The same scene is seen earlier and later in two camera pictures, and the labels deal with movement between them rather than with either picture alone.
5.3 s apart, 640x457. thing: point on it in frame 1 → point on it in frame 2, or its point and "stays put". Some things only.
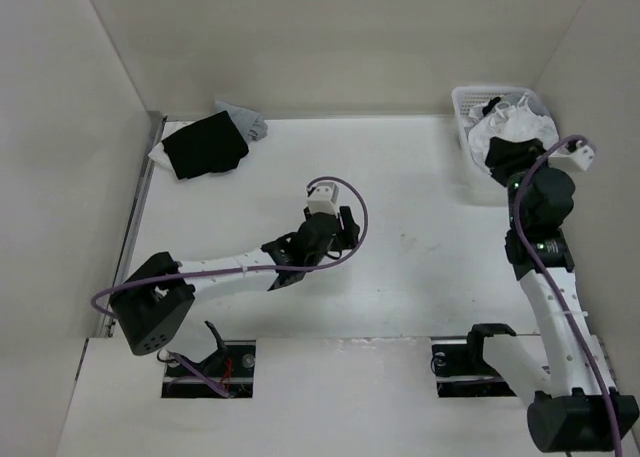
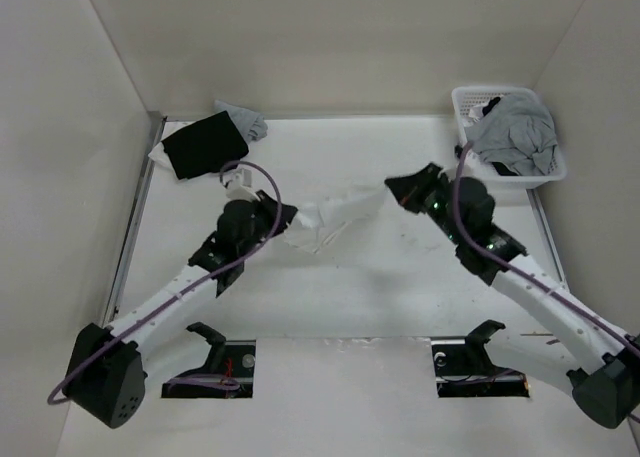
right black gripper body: [521, 160] → [430, 194]
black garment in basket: [490, 105] stays put
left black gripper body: [342, 238] → [264, 219]
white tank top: [509, 122] → [319, 222]
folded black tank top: [212, 146] stays put
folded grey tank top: [252, 125] stays put
